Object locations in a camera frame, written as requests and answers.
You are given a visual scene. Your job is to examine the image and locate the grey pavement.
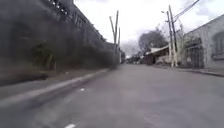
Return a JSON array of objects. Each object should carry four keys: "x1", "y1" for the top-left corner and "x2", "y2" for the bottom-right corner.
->
[{"x1": 151, "y1": 64, "x2": 224, "y2": 78}]

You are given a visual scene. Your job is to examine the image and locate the utility pole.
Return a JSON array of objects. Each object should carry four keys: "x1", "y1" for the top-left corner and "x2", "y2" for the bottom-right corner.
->
[{"x1": 160, "y1": 4, "x2": 179, "y2": 68}]

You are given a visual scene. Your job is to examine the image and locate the long grey wall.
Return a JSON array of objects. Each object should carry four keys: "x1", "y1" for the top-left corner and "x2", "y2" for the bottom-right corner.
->
[{"x1": 0, "y1": 0, "x2": 124, "y2": 84}]

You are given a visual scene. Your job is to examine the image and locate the dark tree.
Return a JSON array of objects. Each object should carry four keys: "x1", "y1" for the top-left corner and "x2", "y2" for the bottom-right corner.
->
[{"x1": 138, "y1": 27, "x2": 169, "y2": 53}]

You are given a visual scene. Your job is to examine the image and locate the cluster of leaning poles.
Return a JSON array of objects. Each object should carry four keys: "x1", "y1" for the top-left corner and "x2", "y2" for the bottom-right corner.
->
[{"x1": 109, "y1": 9, "x2": 123, "y2": 66}]

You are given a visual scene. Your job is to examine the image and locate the grey asphalt road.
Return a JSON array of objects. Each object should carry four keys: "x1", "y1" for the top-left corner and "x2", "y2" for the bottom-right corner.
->
[{"x1": 0, "y1": 63, "x2": 224, "y2": 128}]

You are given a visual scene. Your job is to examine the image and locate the concrete kerb strip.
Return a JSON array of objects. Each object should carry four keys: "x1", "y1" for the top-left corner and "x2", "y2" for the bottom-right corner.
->
[{"x1": 0, "y1": 68, "x2": 111, "y2": 108}]

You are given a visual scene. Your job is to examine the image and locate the shed with pale roof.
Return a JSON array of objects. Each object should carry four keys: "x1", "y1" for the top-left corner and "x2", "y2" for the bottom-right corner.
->
[{"x1": 143, "y1": 43, "x2": 172, "y2": 66}]

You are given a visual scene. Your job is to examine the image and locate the pale building with gate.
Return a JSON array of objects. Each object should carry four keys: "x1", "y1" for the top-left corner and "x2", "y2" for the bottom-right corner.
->
[{"x1": 178, "y1": 13, "x2": 224, "y2": 70}]

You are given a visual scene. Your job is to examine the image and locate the overhead wires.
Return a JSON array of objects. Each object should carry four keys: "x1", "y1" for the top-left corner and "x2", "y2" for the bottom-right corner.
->
[{"x1": 173, "y1": 0, "x2": 203, "y2": 23}]

